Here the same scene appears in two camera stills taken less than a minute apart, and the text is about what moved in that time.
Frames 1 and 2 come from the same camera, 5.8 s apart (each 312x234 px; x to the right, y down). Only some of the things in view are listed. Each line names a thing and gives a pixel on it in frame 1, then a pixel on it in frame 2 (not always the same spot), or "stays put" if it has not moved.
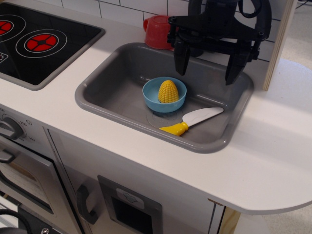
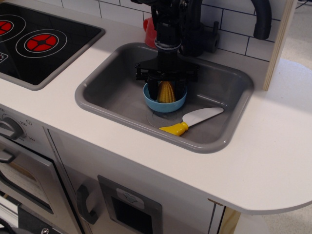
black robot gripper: (222, 27) -> (168, 66)
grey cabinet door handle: (82, 194) stays put
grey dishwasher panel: (130, 213) stays put
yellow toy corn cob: (168, 92) stays put
